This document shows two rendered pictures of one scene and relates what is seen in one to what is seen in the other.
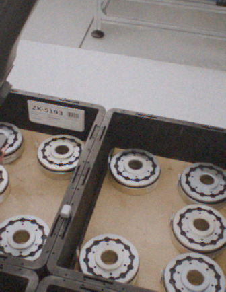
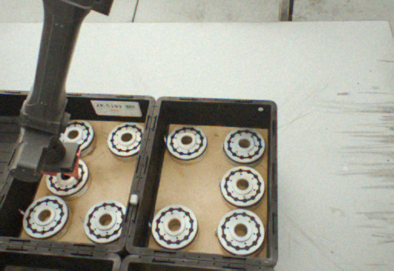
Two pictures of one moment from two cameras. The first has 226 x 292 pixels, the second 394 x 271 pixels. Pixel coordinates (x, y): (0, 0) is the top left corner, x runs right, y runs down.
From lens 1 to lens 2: 0.21 m
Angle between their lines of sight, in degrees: 11
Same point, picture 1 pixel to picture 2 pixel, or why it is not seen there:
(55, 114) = (115, 107)
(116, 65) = (165, 34)
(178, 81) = (219, 40)
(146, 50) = not seen: outside the picture
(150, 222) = (204, 185)
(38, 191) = (113, 175)
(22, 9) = (58, 76)
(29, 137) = (100, 127)
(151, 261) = (208, 219)
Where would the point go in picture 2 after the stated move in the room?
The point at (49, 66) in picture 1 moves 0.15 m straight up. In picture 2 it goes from (108, 46) to (97, 12)
